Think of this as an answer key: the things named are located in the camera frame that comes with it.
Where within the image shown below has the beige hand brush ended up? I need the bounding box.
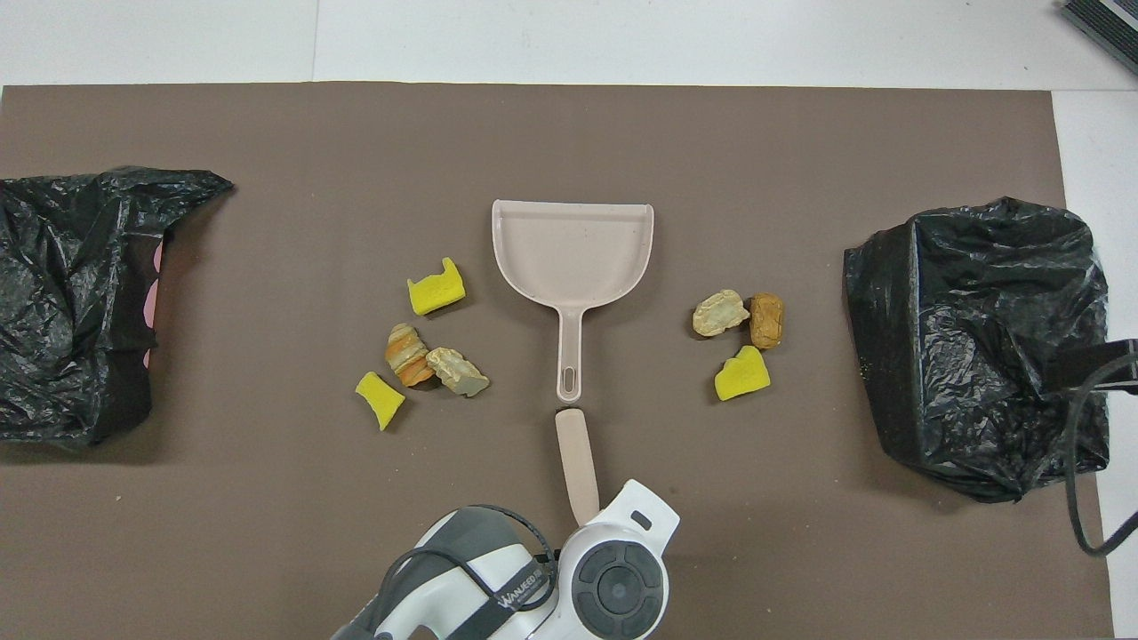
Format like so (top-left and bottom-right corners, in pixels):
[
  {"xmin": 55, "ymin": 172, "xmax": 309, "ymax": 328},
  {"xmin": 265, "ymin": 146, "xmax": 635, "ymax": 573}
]
[{"xmin": 555, "ymin": 407, "xmax": 602, "ymax": 527}]

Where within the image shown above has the black bag on pink bin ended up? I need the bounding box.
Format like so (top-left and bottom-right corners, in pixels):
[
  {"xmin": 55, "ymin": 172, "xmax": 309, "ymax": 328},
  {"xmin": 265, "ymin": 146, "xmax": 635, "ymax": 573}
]
[{"xmin": 0, "ymin": 165, "xmax": 235, "ymax": 448}]

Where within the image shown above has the small yellow sponge wedge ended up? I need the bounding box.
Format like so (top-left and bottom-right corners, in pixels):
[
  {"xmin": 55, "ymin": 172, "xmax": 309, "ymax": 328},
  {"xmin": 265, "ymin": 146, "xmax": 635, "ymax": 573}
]
[{"xmin": 355, "ymin": 371, "xmax": 406, "ymax": 432}]

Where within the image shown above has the beige plastic dustpan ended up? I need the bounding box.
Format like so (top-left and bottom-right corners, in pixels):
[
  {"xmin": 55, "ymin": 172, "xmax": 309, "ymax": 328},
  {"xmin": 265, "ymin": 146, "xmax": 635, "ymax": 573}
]
[{"xmin": 492, "ymin": 200, "xmax": 655, "ymax": 404}]

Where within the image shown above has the beige foam chunk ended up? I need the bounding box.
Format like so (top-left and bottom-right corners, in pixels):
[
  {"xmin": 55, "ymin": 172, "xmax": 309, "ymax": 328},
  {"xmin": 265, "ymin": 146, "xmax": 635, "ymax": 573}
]
[
  {"xmin": 426, "ymin": 347, "xmax": 491, "ymax": 397},
  {"xmin": 693, "ymin": 289, "xmax": 751, "ymax": 338}
]

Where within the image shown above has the brown table mat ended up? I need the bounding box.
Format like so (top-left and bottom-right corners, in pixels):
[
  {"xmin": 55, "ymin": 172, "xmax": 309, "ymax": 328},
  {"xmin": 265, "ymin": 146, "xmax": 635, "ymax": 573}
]
[{"xmin": 0, "ymin": 82, "xmax": 1117, "ymax": 640}]

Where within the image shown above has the striped orange croissant toy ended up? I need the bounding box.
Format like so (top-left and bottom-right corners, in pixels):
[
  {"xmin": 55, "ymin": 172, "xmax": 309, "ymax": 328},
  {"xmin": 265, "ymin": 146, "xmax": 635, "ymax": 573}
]
[{"xmin": 385, "ymin": 323, "xmax": 437, "ymax": 388}]

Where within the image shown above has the notched yellow sponge piece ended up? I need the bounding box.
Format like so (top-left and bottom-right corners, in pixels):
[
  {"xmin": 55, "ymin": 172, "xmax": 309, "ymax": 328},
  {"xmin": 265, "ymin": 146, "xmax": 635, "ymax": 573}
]
[{"xmin": 407, "ymin": 257, "xmax": 468, "ymax": 317}]

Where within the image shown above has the black trash bag bin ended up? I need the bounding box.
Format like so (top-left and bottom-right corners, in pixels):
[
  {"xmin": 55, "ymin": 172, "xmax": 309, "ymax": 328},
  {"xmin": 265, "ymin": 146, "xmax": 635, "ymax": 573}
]
[{"xmin": 843, "ymin": 196, "xmax": 1110, "ymax": 504}]

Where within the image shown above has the dark grey ribbed object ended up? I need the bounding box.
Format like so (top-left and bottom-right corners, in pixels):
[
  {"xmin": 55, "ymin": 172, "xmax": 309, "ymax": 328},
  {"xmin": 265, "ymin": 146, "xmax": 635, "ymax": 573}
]
[{"xmin": 1058, "ymin": 0, "xmax": 1138, "ymax": 77}]

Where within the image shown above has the brown bread loaf toy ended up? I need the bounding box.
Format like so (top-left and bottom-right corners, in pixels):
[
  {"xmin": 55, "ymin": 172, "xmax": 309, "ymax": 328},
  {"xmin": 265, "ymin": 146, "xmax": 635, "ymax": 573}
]
[{"xmin": 749, "ymin": 292, "xmax": 786, "ymax": 350}]

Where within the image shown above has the yellow sponge chunk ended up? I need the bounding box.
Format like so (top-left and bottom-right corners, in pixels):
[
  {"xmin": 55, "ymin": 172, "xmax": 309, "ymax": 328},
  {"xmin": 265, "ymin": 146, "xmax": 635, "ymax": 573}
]
[{"xmin": 714, "ymin": 345, "xmax": 772, "ymax": 403}]

